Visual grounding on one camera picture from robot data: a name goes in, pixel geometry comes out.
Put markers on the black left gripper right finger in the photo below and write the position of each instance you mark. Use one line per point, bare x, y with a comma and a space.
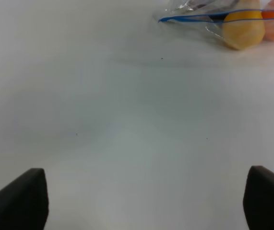
258, 200

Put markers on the clear zip bag blue seal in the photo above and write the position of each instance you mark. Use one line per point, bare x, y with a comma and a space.
207, 14

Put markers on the yellow pear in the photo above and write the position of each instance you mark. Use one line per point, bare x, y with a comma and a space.
244, 27

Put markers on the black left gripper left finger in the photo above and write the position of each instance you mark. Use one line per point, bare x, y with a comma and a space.
24, 203

